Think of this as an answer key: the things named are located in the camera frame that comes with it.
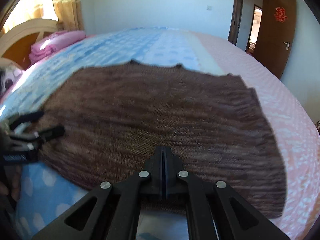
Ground blue pink polka-dot bedsheet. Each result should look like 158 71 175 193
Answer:
1 28 319 239

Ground silver door handle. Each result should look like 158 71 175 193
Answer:
283 41 290 50

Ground cream wooden headboard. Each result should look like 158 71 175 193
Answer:
1 18 58 70

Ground brown knit sweater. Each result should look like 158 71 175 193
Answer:
30 61 286 218

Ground red double-happiness decoration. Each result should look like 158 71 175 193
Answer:
274 7 288 23

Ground brown wooden door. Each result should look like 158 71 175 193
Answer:
253 0 297 79

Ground yellow patterned curtain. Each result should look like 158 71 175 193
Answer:
1 0 84 33

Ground white patterned pillow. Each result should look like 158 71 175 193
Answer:
0 57 24 98

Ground dark doorframe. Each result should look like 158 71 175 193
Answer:
228 0 263 51

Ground folded pink quilt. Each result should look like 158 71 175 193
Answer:
29 30 86 64

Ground person's left hand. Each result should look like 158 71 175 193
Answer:
1 165 22 209

